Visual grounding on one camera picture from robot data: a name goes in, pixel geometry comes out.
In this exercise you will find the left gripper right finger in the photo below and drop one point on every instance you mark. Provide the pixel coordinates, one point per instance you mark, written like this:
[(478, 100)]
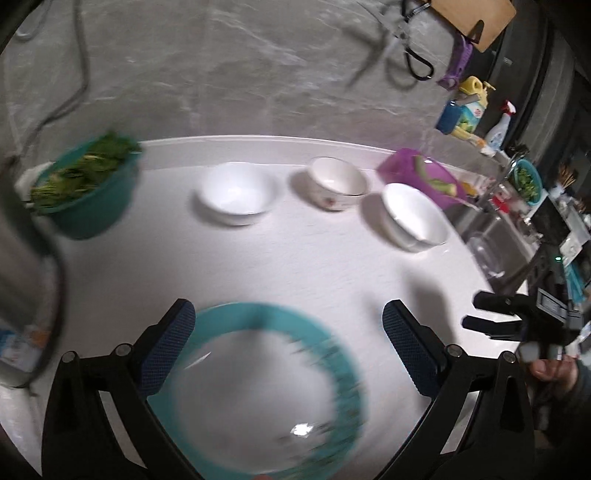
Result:
[(478, 424)]

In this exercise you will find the stainless steel sink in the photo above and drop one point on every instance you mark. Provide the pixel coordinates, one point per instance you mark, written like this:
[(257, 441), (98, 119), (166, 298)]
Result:
[(510, 247)]

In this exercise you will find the teal basin with greens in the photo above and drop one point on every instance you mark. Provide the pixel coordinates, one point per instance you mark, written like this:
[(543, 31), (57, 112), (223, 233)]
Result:
[(87, 190)]

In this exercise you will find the teal bowl with greens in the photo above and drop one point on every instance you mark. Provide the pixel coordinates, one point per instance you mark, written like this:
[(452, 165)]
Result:
[(527, 182)]

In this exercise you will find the purple hanging tool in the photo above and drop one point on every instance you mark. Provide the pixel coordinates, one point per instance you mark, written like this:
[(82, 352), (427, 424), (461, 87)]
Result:
[(461, 54)]

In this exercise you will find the glass bowl in sink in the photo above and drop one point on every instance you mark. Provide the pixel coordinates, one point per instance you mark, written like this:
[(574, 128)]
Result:
[(485, 257)]

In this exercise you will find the yellow detergent bottle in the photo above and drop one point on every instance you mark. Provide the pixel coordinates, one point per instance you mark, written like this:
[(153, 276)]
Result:
[(472, 100)]

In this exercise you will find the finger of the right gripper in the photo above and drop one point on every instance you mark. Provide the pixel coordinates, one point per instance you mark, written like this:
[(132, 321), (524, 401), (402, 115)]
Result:
[(502, 331), (512, 305)]

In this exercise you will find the white bowl red flowers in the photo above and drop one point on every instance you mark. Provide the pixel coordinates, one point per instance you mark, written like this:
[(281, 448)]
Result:
[(335, 185)]

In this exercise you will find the right hand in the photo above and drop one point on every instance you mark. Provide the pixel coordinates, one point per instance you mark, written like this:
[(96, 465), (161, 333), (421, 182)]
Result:
[(561, 374)]

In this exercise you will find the deep teal rim plate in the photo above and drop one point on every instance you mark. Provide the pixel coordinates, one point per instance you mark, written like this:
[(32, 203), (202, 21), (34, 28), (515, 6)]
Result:
[(260, 389)]

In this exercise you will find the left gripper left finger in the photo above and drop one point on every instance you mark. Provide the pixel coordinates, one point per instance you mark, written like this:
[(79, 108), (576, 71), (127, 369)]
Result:
[(78, 441)]

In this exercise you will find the kitchen scissors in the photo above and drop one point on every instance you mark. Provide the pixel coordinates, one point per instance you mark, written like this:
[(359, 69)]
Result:
[(397, 33)]

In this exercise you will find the small white bowl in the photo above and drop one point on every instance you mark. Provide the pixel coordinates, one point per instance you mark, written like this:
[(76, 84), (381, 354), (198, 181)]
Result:
[(238, 193)]

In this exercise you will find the wooden cutting board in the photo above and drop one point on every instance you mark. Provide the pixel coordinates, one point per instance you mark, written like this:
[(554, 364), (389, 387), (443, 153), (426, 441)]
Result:
[(464, 15)]

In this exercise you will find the white spray bottle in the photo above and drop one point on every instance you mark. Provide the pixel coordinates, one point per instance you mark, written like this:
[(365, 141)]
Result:
[(498, 132)]

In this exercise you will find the large white bowl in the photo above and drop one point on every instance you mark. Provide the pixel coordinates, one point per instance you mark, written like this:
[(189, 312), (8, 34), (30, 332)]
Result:
[(411, 219)]

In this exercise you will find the blue cup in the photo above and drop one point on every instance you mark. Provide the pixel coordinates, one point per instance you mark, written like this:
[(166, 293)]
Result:
[(449, 117)]

